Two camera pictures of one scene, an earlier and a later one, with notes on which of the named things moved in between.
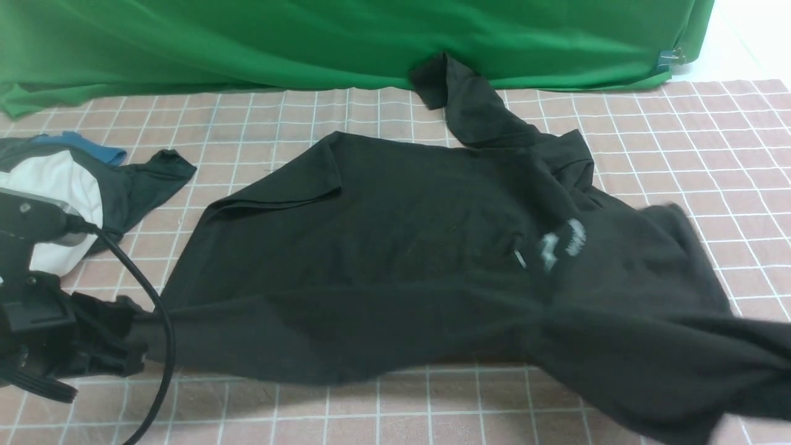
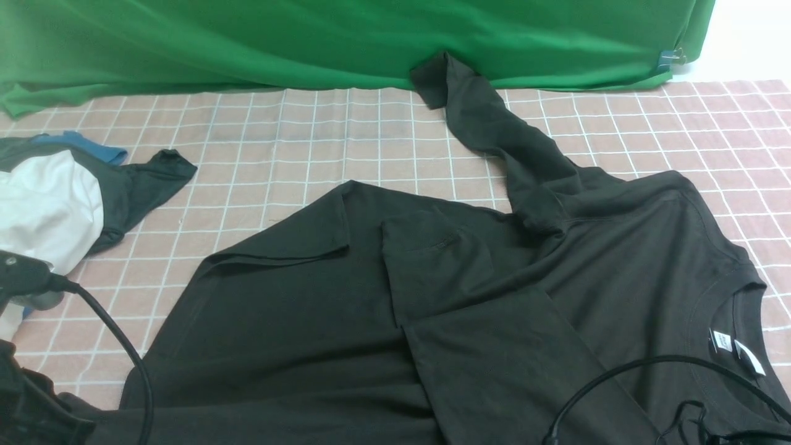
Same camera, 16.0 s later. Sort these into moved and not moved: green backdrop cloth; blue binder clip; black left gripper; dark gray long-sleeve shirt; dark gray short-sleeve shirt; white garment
Moved: black left gripper; dark gray long-sleeve shirt
Not moved: blue binder clip; green backdrop cloth; white garment; dark gray short-sleeve shirt
